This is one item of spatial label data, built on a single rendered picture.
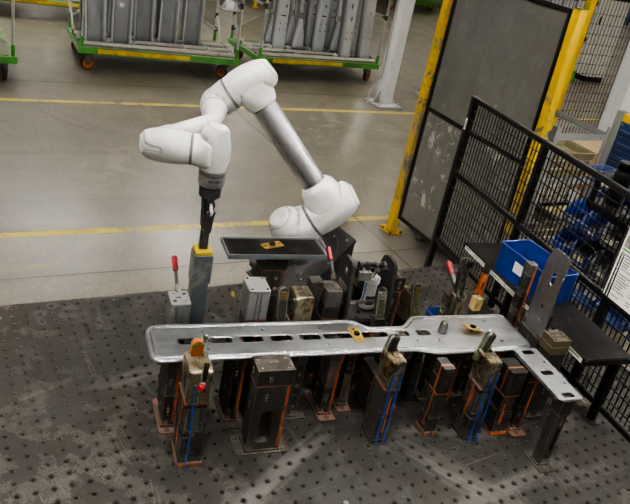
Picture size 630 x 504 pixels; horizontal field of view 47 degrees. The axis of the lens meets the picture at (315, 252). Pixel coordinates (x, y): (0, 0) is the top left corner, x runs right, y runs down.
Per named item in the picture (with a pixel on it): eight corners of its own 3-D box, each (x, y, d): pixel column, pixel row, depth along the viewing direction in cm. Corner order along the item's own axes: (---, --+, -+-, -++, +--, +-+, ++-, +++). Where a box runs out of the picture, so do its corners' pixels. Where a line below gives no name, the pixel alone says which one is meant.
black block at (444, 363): (422, 440, 254) (444, 373, 241) (409, 420, 263) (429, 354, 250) (442, 438, 257) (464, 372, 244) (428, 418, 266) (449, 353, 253)
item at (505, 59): (498, 316, 492) (604, 13, 403) (483, 318, 485) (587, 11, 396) (393, 226, 593) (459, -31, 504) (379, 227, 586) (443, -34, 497)
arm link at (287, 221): (281, 242, 321) (256, 213, 306) (316, 221, 319) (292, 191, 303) (290, 267, 310) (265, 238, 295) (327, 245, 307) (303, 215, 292)
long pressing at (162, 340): (152, 369, 216) (152, 365, 215) (143, 326, 234) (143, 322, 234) (534, 350, 266) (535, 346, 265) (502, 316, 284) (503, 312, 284)
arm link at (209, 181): (201, 174, 235) (199, 191, 238) (229, 175, 238) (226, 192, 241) (196, 163, 243) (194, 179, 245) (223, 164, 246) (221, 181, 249)
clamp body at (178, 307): (157, 394, 250) (167, 306, 234) (153, 374, 259) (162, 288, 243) (185, 393, 254) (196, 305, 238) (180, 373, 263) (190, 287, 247)
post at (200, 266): (181, 360, 269) (193, 256, 250) (177, 348, 276) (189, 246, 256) (201, 359, 272) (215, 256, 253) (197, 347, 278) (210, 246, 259)
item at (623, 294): (639, 326, 264) (673, 251, 250) (599, 293, 282) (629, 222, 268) (643, 325, 264) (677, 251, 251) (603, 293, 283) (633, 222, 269)
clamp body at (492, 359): (459, 445, 256) (488, 365, 240) (444, 423, 265) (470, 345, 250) (481, 443, 259) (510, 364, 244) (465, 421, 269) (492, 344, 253)
